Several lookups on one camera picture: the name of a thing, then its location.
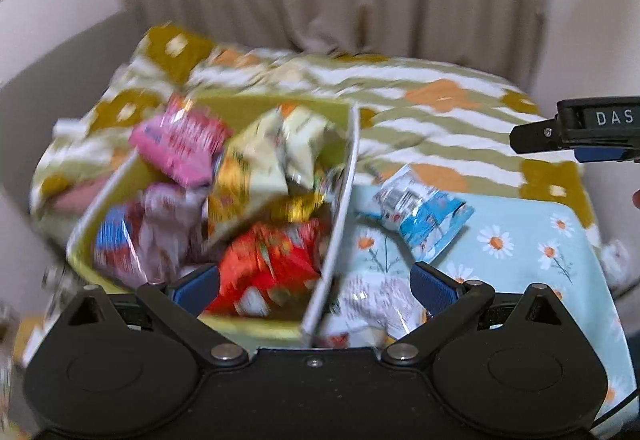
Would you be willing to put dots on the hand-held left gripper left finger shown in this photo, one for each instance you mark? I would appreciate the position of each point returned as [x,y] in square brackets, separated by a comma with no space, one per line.
[200,287]

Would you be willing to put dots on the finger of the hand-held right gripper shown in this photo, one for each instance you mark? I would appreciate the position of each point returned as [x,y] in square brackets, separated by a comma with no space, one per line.
[535,137]

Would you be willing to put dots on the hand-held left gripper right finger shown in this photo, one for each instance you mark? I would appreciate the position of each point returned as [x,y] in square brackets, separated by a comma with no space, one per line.
[435,282]

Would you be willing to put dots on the green cardboard box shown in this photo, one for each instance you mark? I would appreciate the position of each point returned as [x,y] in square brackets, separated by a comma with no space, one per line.
[327,270]

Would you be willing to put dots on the gold checked snack packet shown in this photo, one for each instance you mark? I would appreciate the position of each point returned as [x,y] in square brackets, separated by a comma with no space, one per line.
[300,209]

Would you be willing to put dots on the person's right hand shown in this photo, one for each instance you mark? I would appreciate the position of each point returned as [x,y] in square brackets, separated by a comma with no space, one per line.
[636,198]

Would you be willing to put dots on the white foil snack packet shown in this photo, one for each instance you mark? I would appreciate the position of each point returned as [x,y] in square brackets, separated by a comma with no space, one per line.
[375,300]

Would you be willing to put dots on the blue white snack packet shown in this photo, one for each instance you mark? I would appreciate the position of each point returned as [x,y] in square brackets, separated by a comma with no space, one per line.
[425,220]

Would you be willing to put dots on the white pink snack packet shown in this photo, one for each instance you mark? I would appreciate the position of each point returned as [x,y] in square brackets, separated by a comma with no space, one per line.
[150,235]

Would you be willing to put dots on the orange red snack packet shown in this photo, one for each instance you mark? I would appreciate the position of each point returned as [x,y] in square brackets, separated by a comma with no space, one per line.
[270,260]

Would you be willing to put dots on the light blue daisy cloth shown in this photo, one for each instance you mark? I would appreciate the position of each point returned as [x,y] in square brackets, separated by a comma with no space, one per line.
[520,220]

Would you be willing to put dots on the striped floral blanket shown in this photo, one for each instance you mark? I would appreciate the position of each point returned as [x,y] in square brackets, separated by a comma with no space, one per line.
[450,120]

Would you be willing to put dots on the yellow white snack packet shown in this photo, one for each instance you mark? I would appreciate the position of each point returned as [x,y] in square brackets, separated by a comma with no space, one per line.
[260,170]

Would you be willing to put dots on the pink pillow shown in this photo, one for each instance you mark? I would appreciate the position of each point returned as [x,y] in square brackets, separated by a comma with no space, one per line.
[75,197]

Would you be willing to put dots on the grey bed headboard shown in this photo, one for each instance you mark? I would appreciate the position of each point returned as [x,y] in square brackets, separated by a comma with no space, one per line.
[60,55]

